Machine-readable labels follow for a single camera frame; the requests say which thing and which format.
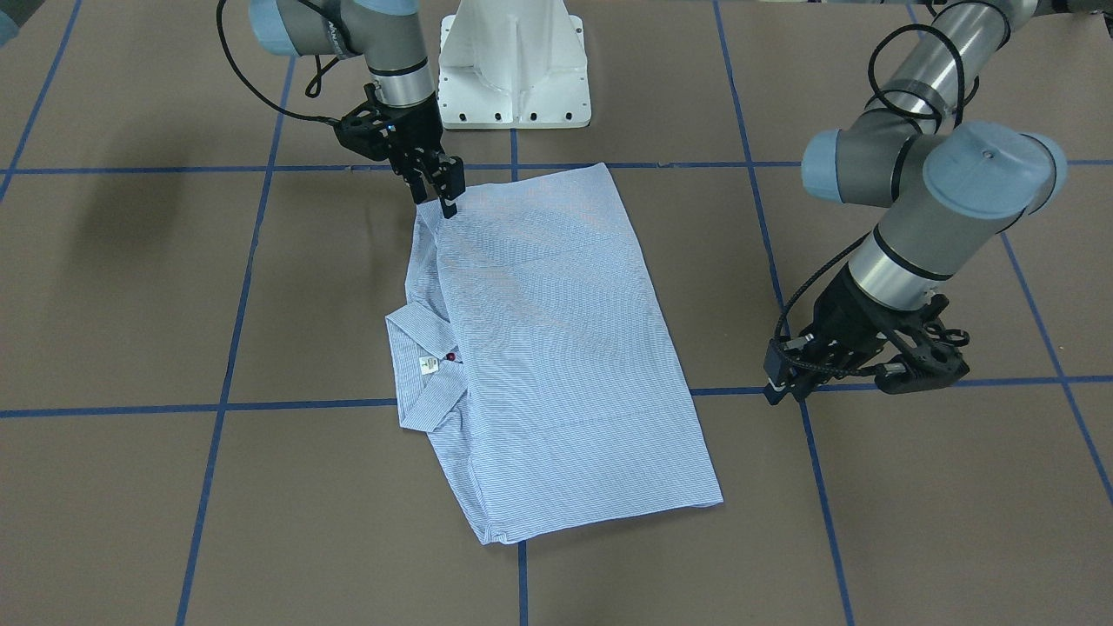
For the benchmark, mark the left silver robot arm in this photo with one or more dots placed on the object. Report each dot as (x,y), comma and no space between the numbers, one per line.
(946,185)

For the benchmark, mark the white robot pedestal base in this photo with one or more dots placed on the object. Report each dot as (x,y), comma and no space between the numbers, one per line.
(513,65)

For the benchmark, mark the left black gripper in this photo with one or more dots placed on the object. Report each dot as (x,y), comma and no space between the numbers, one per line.
(845,318)

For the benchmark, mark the light blue striped shirt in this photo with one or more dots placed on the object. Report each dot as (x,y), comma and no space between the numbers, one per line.
(532,351)

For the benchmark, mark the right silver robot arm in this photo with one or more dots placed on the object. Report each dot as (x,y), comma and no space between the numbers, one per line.
(387,35)

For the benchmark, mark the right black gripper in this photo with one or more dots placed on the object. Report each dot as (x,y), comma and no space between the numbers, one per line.
(420,129)

